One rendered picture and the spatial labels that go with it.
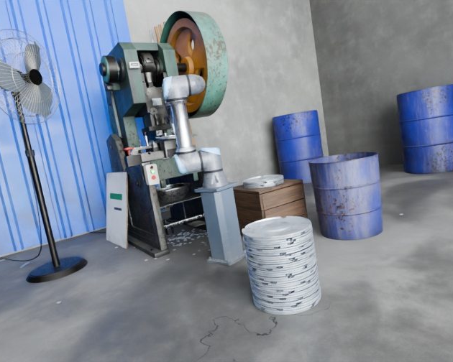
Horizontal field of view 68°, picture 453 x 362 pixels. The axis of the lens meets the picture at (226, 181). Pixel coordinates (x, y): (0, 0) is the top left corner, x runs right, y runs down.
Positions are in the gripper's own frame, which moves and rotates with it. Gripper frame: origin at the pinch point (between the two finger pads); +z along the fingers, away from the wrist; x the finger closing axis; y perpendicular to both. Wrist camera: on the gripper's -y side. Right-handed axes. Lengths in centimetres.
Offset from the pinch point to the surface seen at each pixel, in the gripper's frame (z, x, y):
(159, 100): -27.4, -1.9, 24.4
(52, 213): 52, 74, 145
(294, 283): 67, 21, -120
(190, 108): -20, -33, 35
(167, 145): 6.3, 2.1, 15.0
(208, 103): -20.4, -34.1, 8.7
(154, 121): -12.6, 5.1, 24.5
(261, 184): 42, -36, -38
